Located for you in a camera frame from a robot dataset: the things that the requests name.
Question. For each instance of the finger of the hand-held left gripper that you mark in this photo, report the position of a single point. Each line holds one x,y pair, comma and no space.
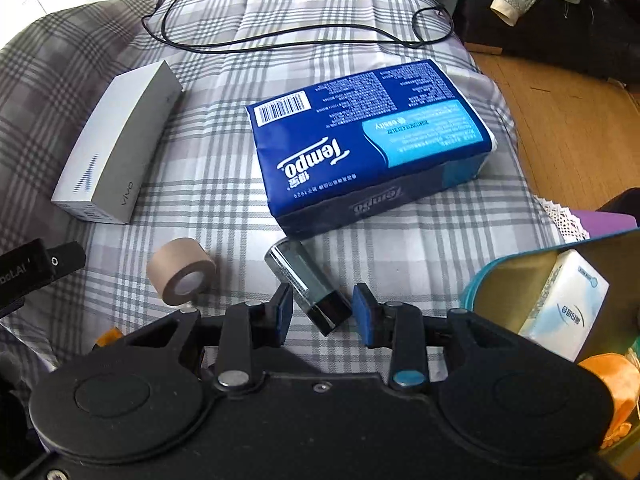
65,260

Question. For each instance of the small white tissue pack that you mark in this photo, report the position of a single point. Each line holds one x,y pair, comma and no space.
565,305

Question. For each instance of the beige tape roll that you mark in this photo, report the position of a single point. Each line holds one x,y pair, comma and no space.
170,265

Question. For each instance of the teal tin box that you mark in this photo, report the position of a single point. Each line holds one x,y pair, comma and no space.
505,295

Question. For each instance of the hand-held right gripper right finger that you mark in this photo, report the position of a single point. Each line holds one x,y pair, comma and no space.
362,316

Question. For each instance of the black leather sofa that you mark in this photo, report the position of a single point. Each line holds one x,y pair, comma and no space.
575,35

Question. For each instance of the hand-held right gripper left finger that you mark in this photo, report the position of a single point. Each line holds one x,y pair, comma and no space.
284,312

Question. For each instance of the purple mat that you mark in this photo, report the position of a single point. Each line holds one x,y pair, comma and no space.
605,222

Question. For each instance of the orange satin pouch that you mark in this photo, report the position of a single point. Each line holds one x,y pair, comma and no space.
615,395

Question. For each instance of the white lace cloth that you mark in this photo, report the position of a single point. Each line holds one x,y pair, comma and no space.
562,217

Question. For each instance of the white phone box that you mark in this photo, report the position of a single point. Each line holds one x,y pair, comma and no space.
115,150

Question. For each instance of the clear bottle black cap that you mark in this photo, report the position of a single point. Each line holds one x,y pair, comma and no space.
330,312

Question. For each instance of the blue tissue pack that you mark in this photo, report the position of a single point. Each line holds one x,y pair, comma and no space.
350,160

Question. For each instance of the black round stool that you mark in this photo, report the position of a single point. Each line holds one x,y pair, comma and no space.
622,202

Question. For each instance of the small orange item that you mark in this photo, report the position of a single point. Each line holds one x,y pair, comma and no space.
107,336

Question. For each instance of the grey plaid bedsheet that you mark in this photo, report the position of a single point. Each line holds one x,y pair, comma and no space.
210,170

